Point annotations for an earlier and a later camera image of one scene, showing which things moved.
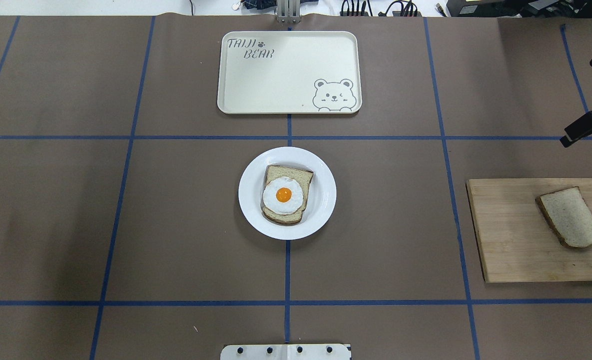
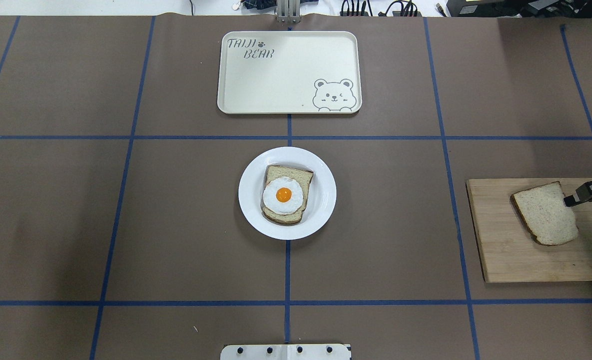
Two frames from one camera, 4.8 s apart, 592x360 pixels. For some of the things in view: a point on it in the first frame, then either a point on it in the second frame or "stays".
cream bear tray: (290, 72) stays
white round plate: (321, 199) stays
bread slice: (571, 217) → (543, 210)
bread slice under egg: (304, 177) stays
